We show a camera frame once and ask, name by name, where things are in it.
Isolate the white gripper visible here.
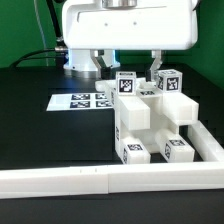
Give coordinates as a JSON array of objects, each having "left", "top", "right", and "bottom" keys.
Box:
[{"left": 62, "top": 0, "right": 199, "bottom": 82}]

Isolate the white U-shaped fence rail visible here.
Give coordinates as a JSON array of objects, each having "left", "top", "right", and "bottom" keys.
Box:
[{"left": 0, "top": 122, "right": 224, "bottom": 199}]

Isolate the white chair back frame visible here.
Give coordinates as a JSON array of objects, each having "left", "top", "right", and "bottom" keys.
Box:
[{"left": 95, "top": 78, "right": 199, "bottom": 131}]

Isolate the white tag sheet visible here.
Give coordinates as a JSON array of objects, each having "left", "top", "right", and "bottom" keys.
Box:
[{"left": 47, "top": 93, "right": 112, "bottom": 111}]

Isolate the white chair seat plate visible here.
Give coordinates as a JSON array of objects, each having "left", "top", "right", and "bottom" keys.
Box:
[{"left": 114, "top": 123, "right": 181, "bottom": 158}]

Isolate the black cable on base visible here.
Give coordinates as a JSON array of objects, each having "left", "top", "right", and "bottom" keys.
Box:
[{"left": 9, "top": 0, "right": 69, "bottom": 69}]

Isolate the white tagged cube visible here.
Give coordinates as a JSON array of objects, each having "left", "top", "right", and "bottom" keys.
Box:
[
  {"left": 116, "top": 71, "right": 136, "bottom": 95},
  {"left": 157, "top": 69, "right": 182, "bottom": 92}
]

